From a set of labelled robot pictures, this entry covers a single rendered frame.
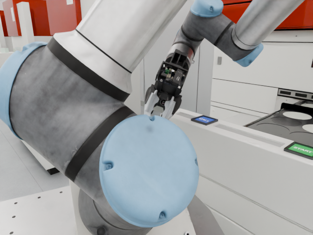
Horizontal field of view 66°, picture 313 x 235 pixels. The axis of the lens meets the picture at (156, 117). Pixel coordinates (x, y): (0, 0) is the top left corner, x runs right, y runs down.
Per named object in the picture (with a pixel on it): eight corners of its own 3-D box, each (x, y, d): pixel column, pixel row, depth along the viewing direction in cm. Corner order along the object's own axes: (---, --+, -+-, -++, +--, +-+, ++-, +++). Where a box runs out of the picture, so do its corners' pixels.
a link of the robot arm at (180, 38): (186, 15, 73) (175, 36, 80) (175, 36, 67) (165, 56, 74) (208, 27, 73) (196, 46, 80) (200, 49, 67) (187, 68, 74)
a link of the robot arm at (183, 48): (166, 58, 74) (191, 68, 74) (162, 68, 72) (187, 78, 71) (172, 39, 68) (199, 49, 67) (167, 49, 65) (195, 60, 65)
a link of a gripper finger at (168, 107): (160, 116, 54) (168, 86, 59) (155, 129, 59) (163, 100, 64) (173, 120, 54) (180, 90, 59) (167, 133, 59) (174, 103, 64)
